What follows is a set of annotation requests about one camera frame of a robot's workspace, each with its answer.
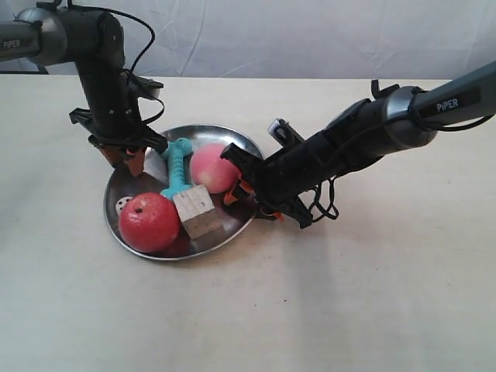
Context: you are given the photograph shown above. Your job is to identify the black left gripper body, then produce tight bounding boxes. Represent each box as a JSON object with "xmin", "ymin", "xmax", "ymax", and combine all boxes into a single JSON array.
[{"xmin": 69, "ymin": 106, "xmax": 168, "ymax": 153}]

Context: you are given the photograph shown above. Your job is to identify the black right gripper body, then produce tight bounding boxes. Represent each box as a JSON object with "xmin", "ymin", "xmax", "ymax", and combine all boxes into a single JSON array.
[{"xmin": 221, "ymin": 143, "xmax": 312, "ymax": 229}]

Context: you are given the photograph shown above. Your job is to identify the round metal plate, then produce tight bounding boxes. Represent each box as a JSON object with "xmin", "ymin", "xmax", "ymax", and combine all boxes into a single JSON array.
[{"xmin": 103, "ymin": 123, "xmax": 264, "ymax": 261}]

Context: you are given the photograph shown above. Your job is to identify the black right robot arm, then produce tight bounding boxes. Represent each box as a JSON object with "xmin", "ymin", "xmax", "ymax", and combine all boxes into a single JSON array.
[{"xmin": 221, "ymin": 63, "xmax": 495, "ymax": 229}]

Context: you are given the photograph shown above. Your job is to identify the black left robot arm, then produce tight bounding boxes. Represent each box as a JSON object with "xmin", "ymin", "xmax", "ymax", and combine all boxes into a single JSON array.
[{"xmin": 1, "ymin": 1, "xmax": 168, "ymax": 176}]

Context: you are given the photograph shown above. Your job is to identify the wooden cube block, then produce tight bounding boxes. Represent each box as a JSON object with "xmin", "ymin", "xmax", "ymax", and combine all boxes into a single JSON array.
[{"xmin": 173, "ymin": 184, "xmax": 222, "ymax": 239}]

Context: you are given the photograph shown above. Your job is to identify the pink toy peach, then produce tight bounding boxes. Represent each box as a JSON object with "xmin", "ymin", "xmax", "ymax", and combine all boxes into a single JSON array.
[{"xmin": 190, "ymin": 143, "xmax": 239, "ymax": 195}]

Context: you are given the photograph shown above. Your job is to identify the teal rubber bone toy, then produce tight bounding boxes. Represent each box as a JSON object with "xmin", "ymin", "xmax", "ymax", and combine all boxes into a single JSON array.
[{"xmin": 160, "ymin": 137, "xmax": 193, "ymax": 200}]

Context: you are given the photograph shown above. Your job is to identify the small wooden die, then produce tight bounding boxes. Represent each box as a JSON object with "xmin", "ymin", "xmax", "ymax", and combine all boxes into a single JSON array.
[{"xmin": 115, "ymin": 196, "xmax": 133, "ymax": 215}]

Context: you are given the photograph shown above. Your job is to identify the red toy apple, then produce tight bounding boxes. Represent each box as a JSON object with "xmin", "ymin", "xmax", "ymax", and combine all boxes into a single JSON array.
[{"xmin": 118, "ymin": 192, "xmax": 181, "ymax": 253}]

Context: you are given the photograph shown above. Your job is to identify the white backdrop curtain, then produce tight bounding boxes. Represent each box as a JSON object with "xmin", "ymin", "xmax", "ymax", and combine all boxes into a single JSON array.
[{"xmin": 0, "ymin": 0, "xmax": 496, "ymax": 81}]

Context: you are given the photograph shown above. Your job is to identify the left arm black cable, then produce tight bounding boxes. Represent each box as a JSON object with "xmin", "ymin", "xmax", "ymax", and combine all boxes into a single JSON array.
[{"xmin": 34, "ymin": 0, "xmax": 166, "ymax": 129}]

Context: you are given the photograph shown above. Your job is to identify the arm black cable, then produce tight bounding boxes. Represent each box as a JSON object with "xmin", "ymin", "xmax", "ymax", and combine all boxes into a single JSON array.
[
  {"xmin": 34, "ymin": 0, "xmax": 166, "ymax": 129},
  {"xmin": 305, "ymin": 79, "xmax": 496, "ymax": 229}
]

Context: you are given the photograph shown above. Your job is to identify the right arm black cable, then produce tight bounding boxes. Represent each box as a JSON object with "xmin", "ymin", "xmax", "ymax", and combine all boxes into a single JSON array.
[{"xmin": 305, "ymin": 79, "xmax": 496, "ymax": 229}]

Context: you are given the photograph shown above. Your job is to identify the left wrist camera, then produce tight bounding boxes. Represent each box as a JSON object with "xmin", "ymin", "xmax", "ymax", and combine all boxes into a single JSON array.
[{"xmin": 129, "ymin": 77, "xmax": 164, "ymax": 100}]

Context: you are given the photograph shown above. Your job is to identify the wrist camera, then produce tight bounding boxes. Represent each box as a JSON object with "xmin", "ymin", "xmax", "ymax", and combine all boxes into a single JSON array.
[
  {"xmin": 129, "ymin": 77, "xmax": 164, "ymax": 100},
  {"xmin": 267, "ymin": 118, "xmax": 305, "ymax": 147}
]

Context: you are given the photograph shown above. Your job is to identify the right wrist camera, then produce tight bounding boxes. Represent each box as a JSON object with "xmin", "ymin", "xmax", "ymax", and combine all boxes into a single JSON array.
[{"xmin": 267, "ymin": 118, "xmax": 305, "ymax": 147}]

